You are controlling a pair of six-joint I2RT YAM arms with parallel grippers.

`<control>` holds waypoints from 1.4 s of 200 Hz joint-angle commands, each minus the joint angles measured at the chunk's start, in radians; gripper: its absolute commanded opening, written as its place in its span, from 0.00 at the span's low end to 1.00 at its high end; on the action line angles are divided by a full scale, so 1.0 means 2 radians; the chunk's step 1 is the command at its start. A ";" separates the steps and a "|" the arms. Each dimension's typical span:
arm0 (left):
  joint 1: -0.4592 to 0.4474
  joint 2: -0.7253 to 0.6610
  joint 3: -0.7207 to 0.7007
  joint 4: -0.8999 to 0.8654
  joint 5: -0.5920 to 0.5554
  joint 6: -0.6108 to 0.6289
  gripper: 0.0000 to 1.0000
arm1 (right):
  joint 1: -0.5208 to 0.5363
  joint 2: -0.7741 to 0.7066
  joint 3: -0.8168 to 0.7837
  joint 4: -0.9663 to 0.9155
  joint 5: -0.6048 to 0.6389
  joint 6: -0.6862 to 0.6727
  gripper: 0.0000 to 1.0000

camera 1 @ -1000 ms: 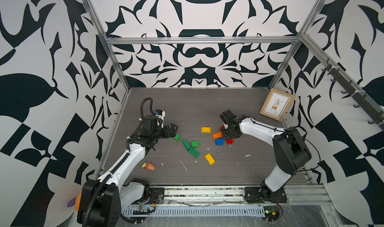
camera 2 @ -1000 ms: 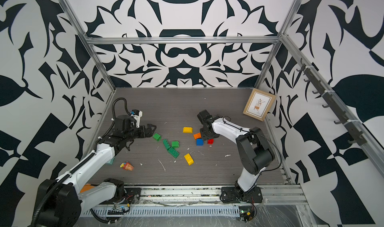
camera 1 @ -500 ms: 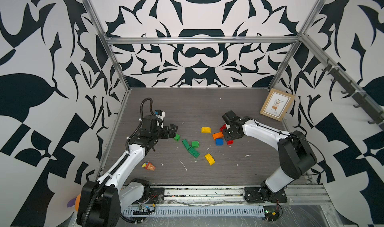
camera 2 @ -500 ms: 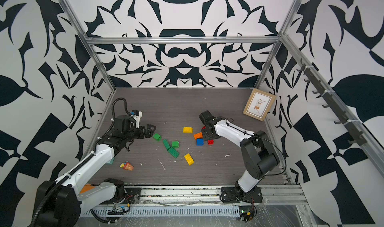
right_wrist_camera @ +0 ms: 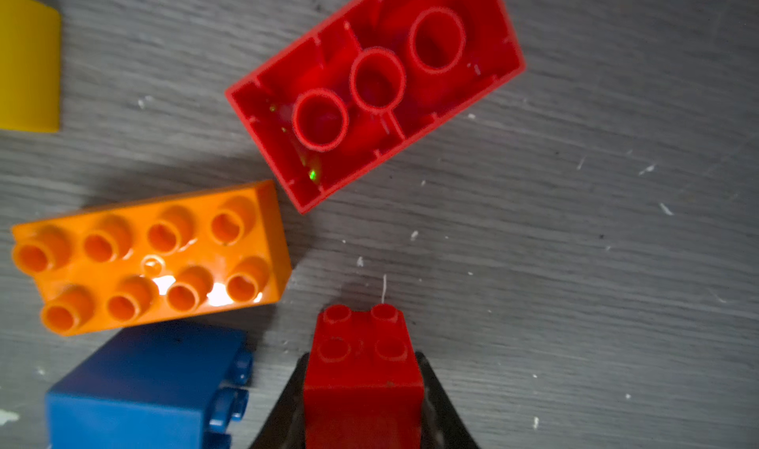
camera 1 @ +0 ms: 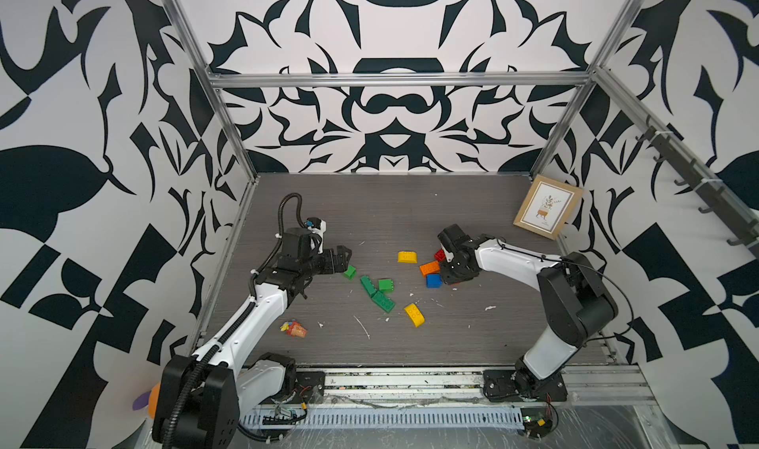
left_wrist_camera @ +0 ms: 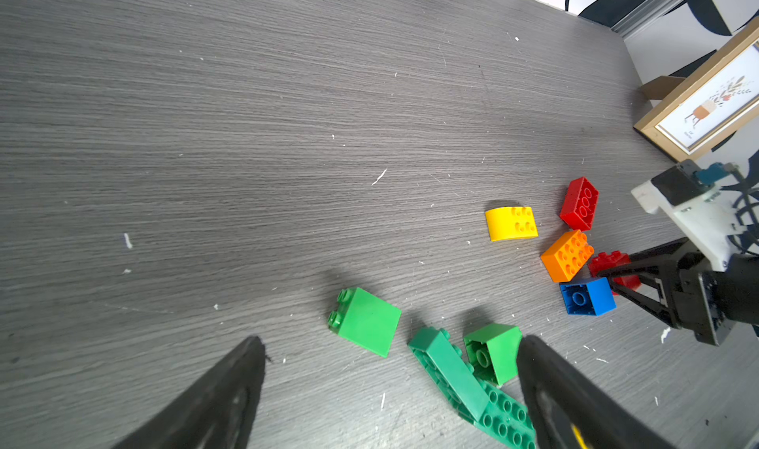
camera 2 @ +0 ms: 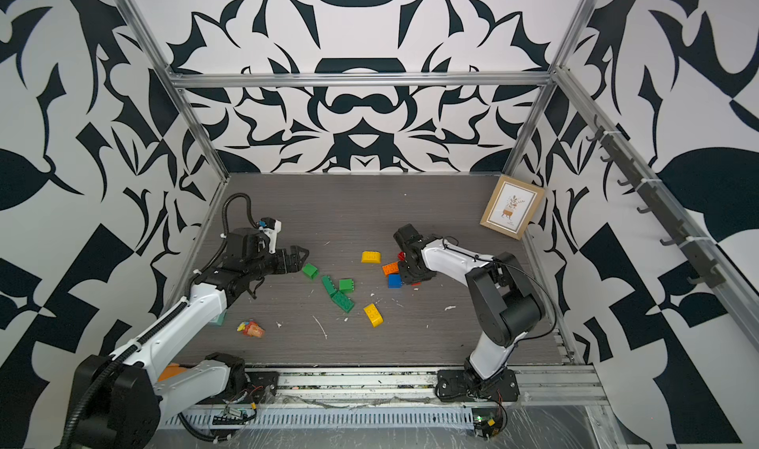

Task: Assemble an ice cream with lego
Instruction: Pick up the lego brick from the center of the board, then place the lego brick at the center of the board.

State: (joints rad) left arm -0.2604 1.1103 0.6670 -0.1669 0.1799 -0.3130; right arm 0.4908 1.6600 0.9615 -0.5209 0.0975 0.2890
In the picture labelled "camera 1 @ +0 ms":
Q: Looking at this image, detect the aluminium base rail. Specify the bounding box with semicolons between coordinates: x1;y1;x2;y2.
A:
302;365;656;406

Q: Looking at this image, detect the dark green wide lego brick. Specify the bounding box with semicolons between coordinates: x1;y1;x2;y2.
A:
372;292;395;314

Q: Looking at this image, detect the light green square lego brick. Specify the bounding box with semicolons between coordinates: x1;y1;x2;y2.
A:
378;279;395;293

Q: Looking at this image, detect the white slotted cable duct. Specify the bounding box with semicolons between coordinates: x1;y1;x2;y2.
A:
242;407;524;430

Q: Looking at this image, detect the small colourful toy figure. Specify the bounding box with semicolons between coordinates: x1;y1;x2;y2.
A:
280;321;308;338

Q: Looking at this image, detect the wooden framed picture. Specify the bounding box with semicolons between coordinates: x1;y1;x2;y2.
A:
513;175;583;240

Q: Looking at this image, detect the orange flat lego brick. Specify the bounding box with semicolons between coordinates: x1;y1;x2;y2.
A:
419;261;441;276

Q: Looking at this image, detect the small circuit board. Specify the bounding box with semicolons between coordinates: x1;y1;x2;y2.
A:
261;404;308;425
518;405;559;440

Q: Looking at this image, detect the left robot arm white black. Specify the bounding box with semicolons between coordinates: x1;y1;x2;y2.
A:
150;218;352;448

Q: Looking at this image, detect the orange purple object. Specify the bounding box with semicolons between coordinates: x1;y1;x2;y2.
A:
132;384;161;419

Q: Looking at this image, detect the wall hook rail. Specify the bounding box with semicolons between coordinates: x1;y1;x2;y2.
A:
636;115;759;249

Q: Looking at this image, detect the yellow curved lego brick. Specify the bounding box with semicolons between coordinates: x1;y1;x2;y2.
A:
397;251;418;264
404;304;425;328

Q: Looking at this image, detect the small green lego brick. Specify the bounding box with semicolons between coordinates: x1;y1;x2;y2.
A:
344;265;357;279

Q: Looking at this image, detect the dark green long lego brick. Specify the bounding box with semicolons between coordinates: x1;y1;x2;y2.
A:
360;276;378;298

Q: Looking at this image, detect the small circuit board right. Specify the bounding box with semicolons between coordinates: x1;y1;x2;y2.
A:
518;405;559;440

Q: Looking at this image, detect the blue square lego brick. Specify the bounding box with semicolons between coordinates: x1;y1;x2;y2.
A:
425;274;443;289

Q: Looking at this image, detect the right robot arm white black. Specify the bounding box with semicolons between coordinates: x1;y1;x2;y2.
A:
438;224;619;403

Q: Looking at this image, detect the black corrugated cable hose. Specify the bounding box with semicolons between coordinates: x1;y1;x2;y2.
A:
248;192;304;299

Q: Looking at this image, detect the yellow curved lego brick far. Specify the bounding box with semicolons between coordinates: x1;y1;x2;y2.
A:
397;251;418;264

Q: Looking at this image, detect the small circuit board left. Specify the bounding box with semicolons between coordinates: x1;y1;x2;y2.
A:
261;404;308;425

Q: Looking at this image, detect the yellow curved lego brick near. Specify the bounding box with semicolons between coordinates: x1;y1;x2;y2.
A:
404;304;425;328

